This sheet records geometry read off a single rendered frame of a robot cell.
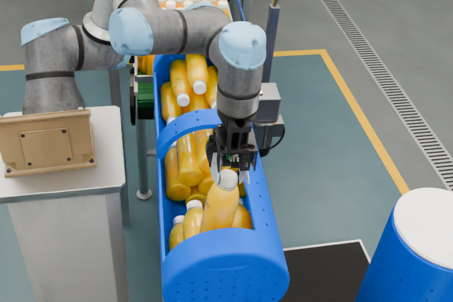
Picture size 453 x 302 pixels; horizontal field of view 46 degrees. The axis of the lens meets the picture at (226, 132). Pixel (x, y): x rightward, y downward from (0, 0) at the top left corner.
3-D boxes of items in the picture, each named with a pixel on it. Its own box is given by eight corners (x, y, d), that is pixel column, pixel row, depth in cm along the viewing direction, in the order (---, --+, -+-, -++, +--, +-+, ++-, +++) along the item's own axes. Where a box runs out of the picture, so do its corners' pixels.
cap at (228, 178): (231, 173, 114) (232, 167, 113) (239, 186, 111) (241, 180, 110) (215, 176, 112) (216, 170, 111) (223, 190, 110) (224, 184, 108)
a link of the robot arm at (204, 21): (166, -4, 93) (196, 26, 86) (221, -2, 99) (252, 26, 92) (158, 36, 97) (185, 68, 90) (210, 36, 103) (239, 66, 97)
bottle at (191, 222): (222, 269, 124) (213, 210, 137) (205, 256, 119) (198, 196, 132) (196, 281, 125) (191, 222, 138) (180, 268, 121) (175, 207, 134)
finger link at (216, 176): (206, 200, 106) (216, 167, 101) (203, 178, 111) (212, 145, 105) (221, 201, 107) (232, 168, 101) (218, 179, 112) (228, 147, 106)
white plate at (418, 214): (522, 249, 141) (520, 252, 142) (451, 177, 160) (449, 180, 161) (439, 282, 132) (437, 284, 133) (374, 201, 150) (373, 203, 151)
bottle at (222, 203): (220, 220, 126) (234, 166, 115) (233, 243, 122) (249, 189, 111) (193, 227, 123) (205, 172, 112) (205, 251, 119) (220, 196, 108)
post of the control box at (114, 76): (122, 225, 268) (106, 55, 202) (122, 219, 271) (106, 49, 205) (130, 224, 268) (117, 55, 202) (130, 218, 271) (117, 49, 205)
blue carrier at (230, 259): (164, 330, 127) (159, 259, 108) (154, 101, 192) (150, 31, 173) (282, 319, 131) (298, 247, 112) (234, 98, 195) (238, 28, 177)
